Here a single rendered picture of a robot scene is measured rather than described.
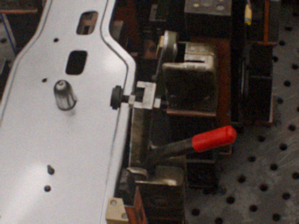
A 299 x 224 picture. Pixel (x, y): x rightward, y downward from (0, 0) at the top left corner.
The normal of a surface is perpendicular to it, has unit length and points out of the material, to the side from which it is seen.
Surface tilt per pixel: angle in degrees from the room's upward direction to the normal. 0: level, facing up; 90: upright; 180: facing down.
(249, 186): 0
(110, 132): 0
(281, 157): 0
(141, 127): 90
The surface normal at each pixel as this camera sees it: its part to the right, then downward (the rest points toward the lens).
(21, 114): -0.08, -0.55
